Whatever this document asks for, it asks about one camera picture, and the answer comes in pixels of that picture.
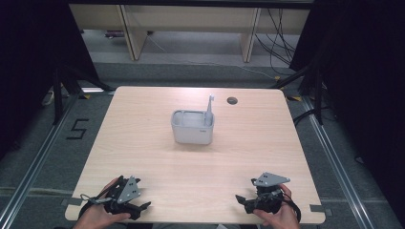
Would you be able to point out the aluminium floor rail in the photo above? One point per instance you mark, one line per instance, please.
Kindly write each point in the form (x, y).
(38, 159)
(337, 165)

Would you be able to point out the beige wooden desk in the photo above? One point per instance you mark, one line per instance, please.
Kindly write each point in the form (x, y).
(191, 16)

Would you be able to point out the black curtain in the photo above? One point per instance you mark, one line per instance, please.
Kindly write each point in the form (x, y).
(28, 63)
(366, 79)

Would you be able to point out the yellow black tape marker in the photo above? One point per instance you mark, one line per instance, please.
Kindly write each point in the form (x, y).
(85, 96)

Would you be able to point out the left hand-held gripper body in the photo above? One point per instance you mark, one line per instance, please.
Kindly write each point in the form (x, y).
(129, 191)

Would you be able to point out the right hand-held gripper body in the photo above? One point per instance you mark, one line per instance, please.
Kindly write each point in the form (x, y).
(270, 180)

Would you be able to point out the person's left hand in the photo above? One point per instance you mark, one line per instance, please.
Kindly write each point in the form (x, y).
(95, 218)

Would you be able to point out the person's right hand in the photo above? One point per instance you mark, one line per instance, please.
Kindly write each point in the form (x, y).
(280, 221)

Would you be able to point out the white toothbrush holder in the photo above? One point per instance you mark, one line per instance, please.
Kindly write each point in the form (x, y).
(192, 135)

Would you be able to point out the white toothbrush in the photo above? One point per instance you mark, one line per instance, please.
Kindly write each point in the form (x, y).
(209, 109)

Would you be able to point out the black metal stand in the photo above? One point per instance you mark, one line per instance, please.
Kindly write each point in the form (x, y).
(57, 95)
(318, 95)

